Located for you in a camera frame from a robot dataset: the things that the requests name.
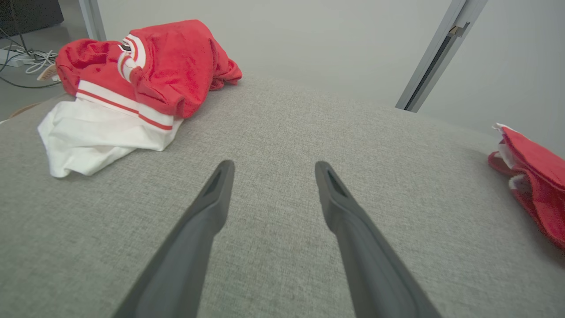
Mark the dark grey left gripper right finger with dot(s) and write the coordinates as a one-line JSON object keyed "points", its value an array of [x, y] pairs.
{"points": [[366, 265]]}

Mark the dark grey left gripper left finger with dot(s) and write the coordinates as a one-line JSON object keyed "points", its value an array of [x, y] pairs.
{"points": [[194, 247]]}

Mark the red white-sleeved t-shirt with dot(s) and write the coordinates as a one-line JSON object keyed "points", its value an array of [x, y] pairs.
{"points": [[176, 66]]}

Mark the red shorts with white trim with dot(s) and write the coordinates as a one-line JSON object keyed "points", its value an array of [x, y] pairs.
{"points": [[538, 176]]}

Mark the grey fabric sofa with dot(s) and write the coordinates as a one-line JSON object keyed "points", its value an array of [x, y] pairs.
{"points": [[287, 132]]}

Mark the white power strip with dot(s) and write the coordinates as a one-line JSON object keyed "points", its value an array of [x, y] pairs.
{"points": [[11, 57]]}

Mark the black cabinet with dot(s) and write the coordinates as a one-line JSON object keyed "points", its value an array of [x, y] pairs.
{"points": [[26, 13]]}

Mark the grey metal partition post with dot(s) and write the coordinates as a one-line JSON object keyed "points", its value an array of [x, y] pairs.
{"points": [[435, 53]]}

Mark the slim grey metal post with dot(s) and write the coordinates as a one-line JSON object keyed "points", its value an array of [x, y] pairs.
{"points": [[92, 20]]}

